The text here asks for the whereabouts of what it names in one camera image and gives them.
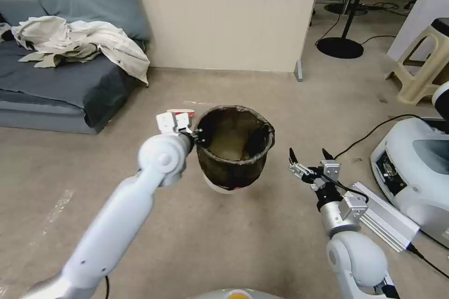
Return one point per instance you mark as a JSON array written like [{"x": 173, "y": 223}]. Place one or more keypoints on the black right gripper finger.
[
  {"x": 328, "y": 155},
  {"x": 301, "y": 170}
]

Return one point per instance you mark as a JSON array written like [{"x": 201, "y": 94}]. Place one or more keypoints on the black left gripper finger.
[
  {"x": 200, "y": 131},
  {"x": 200, "y": 140}
]

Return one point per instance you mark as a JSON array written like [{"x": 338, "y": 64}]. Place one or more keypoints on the black trash bag liner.
[{"x": 224, "y": 173}]

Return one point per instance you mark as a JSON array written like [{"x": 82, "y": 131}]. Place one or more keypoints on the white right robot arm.
[{"x": 354, "y": 260}]

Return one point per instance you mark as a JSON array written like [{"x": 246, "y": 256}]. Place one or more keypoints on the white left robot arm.
[{"x": 115, "y": 215}]

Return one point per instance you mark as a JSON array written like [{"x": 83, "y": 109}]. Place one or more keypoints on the white robot base unit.
[{"x": 417, "y": 159}]

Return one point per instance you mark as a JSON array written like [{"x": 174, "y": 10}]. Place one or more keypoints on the black floor stand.
[{"x": 340, "y": 48}]

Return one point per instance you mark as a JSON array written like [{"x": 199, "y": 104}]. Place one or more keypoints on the red and white paper cup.
[{"x": 186, "y": 114}]

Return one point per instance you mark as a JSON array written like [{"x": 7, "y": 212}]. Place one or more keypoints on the silver ribbed aluminium box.
[{"x": 382, "y": 218}]

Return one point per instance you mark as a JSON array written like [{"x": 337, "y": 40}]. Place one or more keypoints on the grey partition foot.
[{"x": 299, "y": 71}]

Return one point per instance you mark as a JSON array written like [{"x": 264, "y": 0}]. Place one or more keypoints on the beige plastic stool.
[{"x": 417, "y": 67}]

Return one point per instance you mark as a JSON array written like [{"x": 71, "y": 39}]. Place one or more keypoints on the white rounded robot part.
[{"x": 442, "y": 99}]

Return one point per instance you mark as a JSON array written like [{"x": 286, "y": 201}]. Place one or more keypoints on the beige crumpled jacket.
[{"x": 87, "y": 38}]

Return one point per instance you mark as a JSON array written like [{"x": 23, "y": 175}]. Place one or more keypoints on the grey blue sofa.
[{"x": 52, "y": 85}]

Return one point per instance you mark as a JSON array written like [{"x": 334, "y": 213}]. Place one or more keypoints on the white robot front shell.
[{"x": 217, "y": 295}]

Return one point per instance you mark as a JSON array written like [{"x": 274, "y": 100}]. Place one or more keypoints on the large grey blue cushion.
[{"x": 94, "y": 1}]

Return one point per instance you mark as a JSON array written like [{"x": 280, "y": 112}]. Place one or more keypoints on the small grey blue cushion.
[{"x": 17, "y": 6}]

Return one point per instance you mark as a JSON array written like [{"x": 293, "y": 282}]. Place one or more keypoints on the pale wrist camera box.
[{"x": 332, "y": 169}]

